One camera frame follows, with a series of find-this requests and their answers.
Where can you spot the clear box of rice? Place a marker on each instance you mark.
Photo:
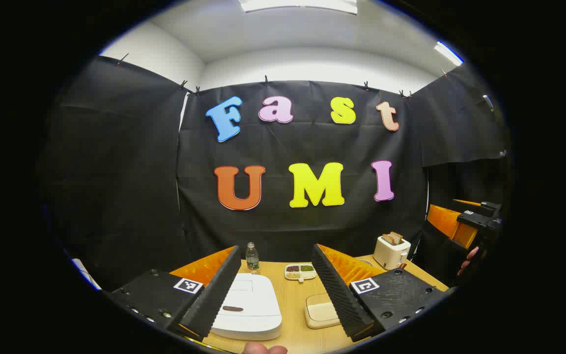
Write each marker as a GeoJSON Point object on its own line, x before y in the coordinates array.
{"type": "Point", "coordinates": [320, 312]}

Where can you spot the white divided dish of beans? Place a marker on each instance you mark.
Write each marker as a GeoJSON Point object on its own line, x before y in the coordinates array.
{"type": "Point", "coordinates": [298, 271]}

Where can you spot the small ceiling light panel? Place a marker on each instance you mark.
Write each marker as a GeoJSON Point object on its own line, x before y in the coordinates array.
{"type": "Point", "coordinates": [448, 53]}

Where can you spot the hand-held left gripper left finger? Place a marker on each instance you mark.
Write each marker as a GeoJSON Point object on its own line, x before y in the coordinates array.
{"type": "Point", "coordinates": [216, 295]}

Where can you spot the long ceiling light panel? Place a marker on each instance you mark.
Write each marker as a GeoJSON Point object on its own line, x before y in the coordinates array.
{"type": "Point", "coordinates": [297, 5]}

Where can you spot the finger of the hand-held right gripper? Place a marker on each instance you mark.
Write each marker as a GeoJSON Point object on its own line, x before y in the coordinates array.
{"type": "Point", "coordinates": [490, 210]}
{"type": "Point", "coordinates": [447, 223]}

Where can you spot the white toaster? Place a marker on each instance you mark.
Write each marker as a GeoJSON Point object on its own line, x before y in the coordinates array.
{"type": "Point", "coordinates": [391, 254]}

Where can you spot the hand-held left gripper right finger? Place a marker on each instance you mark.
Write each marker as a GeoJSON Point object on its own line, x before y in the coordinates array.
{"type": "Point", "coordinates": [337, 295]}

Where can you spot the clear plastic water bottle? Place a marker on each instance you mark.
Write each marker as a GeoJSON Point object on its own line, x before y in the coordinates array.
{"type": "Point", "coordinates": [252, 260]}

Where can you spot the row of black cloth clips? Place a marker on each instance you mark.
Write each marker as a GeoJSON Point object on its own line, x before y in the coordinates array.
{"type": "Point", "coordinates": [266, 79]}

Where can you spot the toasted bread slice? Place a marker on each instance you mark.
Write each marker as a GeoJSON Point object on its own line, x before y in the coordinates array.
{"type": "Point", "coordinates": [397, 237]}
{"type": "Point", "coordinates": [388, 239]}

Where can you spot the white rice cooker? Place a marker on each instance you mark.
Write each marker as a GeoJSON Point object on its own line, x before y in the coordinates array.
{"type": "Point", "coordinates": [248, 305]}

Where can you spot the black backdrop cloth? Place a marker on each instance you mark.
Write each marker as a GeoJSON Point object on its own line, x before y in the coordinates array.
{"type": "Point", "coordinates": [116, 172]}

